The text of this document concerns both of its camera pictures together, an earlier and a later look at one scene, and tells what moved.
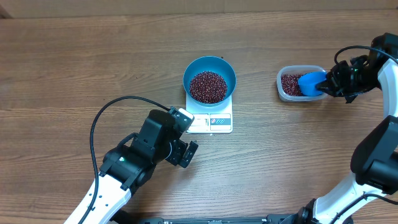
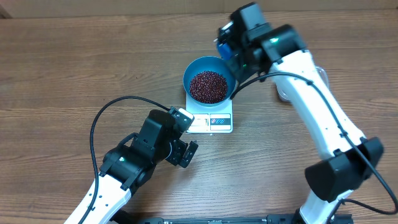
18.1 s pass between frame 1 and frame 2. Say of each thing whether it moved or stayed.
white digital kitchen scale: stayed
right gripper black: moved
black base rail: stayed
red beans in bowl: stayed
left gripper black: stayed
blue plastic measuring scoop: moved
